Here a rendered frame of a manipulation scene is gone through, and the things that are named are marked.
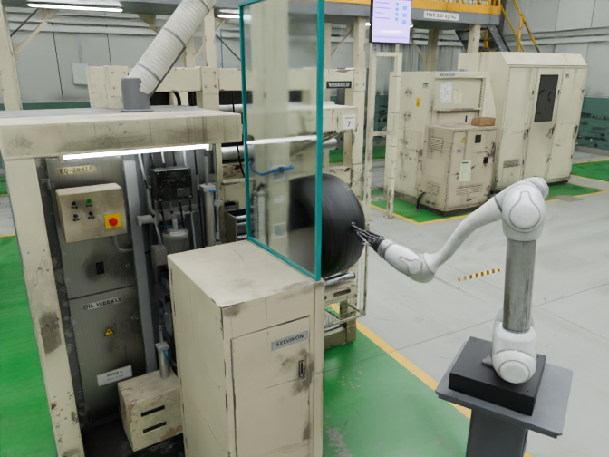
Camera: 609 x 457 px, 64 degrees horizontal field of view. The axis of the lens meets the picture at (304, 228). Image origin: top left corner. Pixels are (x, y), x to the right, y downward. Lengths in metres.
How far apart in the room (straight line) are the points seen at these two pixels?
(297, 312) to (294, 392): 0.32
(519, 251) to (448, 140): 5.24
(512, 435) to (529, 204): 1.10
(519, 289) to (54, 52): 10.41
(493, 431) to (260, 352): 1.22
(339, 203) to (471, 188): 5.19
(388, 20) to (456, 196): 2.59
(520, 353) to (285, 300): 0.92
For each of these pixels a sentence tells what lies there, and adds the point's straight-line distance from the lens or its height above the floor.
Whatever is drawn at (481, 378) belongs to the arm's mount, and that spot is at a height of 0.74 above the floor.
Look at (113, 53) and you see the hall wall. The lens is 11.46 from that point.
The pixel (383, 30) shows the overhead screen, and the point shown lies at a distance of 6.54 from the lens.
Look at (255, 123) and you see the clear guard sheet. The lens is 1.96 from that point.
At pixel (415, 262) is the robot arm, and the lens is 2.13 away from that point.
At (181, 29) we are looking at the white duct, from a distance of 2.42.
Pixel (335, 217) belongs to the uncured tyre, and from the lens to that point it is 2.38.
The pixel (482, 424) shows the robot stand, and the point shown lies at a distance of 2.48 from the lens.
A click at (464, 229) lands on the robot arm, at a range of 2.10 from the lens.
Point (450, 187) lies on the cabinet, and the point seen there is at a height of 0.43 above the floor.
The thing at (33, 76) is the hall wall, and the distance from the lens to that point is 11.36.
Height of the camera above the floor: 1.97
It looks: 18 degrees down
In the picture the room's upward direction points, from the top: straight up
